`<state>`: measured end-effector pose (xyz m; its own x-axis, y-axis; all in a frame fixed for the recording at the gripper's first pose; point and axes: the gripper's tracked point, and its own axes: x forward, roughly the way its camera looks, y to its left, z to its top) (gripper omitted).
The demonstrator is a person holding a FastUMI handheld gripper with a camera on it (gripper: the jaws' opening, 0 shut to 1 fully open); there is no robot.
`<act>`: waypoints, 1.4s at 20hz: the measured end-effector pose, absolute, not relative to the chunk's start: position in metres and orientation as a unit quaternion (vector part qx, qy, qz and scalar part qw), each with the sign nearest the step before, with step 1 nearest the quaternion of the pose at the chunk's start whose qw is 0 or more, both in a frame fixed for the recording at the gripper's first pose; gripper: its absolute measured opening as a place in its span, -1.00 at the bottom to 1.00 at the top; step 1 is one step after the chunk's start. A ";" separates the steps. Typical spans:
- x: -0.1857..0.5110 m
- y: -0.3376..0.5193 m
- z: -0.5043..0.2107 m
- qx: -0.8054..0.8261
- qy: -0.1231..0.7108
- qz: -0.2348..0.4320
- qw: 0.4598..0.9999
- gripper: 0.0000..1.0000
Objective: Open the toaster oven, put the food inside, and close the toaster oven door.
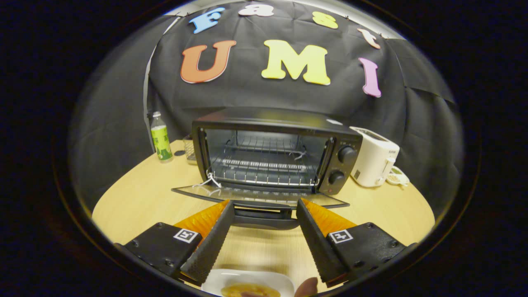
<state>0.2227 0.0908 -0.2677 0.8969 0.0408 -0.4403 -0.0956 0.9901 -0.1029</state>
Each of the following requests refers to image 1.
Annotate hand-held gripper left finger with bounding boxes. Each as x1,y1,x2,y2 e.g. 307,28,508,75
122,200,236,286

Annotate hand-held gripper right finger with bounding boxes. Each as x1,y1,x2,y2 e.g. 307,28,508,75
295,198,409,287

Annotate golden bread bun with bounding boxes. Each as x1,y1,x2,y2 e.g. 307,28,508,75
221,283,281,297

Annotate black toaster oven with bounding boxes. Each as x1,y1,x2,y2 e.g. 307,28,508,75
171,107,363,231

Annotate white pop-up toaster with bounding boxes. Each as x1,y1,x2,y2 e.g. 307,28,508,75
350,126,401,188

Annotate white square plate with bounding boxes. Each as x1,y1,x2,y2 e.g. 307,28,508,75
201,269,295,297

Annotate small clear glass cup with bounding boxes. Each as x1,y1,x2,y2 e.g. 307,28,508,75
183,134,198,162

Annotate white divided snack dish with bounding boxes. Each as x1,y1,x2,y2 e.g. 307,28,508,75
387,166,410,186

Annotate green label drink bottle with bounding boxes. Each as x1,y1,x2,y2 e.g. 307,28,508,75
150,111,174,162

